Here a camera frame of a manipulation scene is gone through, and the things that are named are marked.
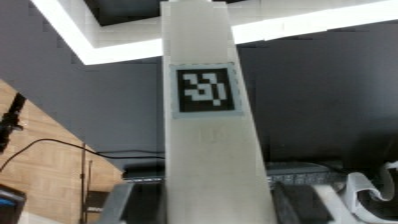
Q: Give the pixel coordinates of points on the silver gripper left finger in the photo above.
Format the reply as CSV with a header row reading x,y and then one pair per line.
x,y
136,204

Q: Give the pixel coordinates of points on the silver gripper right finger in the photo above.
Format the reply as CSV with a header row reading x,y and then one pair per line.
x,y
308,205

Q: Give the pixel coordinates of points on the white desk leg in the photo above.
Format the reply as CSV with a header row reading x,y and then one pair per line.
x,y
217,186

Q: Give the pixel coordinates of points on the black stand on floor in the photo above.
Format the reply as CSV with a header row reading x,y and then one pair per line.
x,y
10,121

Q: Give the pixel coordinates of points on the white left fence piece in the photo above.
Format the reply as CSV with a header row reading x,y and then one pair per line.
x,y
104,44

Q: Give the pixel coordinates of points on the white front fence rail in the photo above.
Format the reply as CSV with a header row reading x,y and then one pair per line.
x,y
271,19

